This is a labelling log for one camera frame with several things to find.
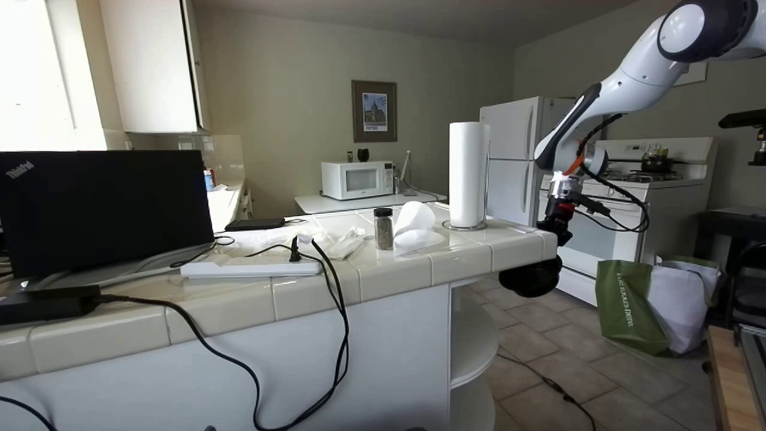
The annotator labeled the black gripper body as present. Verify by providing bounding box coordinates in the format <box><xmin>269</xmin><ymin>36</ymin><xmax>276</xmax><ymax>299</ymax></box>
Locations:
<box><xmin>536</xmin><ymin>173</ymin><xmax>582</xmax><ymax>244</ymax></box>

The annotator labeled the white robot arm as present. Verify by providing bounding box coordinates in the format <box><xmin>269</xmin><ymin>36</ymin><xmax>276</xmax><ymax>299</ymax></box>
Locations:
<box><xmin>533</xmin><ymin>0</ymin><xmax>766</xmax><ymax>244</ymax></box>

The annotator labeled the white round corner shelf unit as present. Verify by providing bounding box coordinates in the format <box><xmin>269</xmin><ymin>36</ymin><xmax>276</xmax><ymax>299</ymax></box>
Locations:
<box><xmin>449</xmin><ymin>279</ymin><xmax>498</xmax><ymax>431</ymax></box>

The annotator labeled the white refrigerator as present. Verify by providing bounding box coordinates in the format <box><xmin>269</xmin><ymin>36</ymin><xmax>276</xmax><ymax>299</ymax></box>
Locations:
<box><xmin>478</xmin><ymin>95</ymin><xmax>571</xmax><ymax>224</ymax></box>

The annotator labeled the white stove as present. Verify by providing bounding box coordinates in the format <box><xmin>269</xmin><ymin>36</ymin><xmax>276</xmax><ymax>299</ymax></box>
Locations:
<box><xmin>558</xmin><ymin>137</ymin><xmax>716</xmax><ymax>303</ymax></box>

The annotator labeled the white paper towel roll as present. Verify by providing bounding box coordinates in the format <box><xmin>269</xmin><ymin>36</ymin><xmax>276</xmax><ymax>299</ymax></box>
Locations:
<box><xmin>449</xmin><ymin>121</ymin><xmax>487</xmax><ymax>228</ymax></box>

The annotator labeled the green shopping bag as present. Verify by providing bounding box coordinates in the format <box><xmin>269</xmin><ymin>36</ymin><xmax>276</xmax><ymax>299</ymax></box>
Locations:
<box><xmin>595</xmin><ymin>260</ymin><xmax>668</xmax><ymax>355</ymax></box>

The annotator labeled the white plastic bag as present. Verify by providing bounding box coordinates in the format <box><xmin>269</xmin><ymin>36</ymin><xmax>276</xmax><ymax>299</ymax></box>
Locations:
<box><xmin>648</xmin><ymin>260</ymin><xmax>721</xmax><ymax>355</ymax></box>

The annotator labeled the crumpled white paper towel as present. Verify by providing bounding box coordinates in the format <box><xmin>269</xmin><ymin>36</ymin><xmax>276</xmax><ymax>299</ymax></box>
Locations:
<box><xmin>393</xmin><ymin>200</ymin><xmax>444</xmax><ymax>257</ymax></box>

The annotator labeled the small dark spice jar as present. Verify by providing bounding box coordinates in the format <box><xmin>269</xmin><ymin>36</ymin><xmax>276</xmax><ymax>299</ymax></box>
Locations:
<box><xmin>372</xmin><ymin>205</ymin><xmax>393</xmax><ymax>248</ymax></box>

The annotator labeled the white microwave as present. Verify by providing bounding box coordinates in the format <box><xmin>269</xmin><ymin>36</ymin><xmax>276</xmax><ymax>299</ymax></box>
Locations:
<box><xmin>321</xmin><ymin>160</ymin><xmax>393</xmax><ymax>200</ymax></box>

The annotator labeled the black laptop power brick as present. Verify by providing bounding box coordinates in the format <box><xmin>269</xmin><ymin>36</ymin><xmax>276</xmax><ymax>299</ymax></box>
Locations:
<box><xmin>0</xmin><ymin>288</ymin><xmax>101</xmax><ymax>325</ymax></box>

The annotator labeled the framed wall picture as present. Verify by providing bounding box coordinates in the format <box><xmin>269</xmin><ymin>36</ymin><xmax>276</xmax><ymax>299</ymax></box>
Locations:
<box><xmin>352</xmin><ymin>80</ymin><xmax>397</xmax><ymax>141</ymax></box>

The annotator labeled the black power cable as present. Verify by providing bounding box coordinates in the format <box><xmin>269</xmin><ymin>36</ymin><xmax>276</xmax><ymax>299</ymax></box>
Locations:
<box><xmin>92</xmin><ymin>234</ymin><xmax>353</xmax><ymax>431</ymax></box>

